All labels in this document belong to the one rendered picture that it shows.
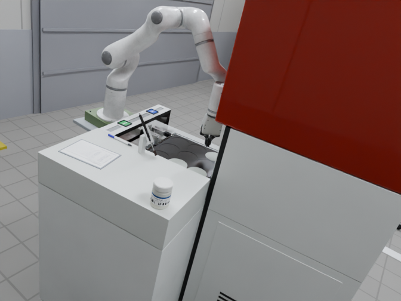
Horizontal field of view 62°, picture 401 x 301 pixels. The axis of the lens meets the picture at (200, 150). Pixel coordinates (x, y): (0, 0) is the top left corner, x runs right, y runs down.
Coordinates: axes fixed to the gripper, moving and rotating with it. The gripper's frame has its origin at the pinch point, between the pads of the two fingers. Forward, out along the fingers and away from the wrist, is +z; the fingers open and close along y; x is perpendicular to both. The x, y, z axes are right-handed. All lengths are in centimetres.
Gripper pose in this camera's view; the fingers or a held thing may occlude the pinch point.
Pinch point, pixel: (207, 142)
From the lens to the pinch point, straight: 171.4
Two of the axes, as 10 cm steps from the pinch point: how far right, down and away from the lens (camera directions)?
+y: -9.6, -0.9, -2.7
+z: -2.1, 8.7, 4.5
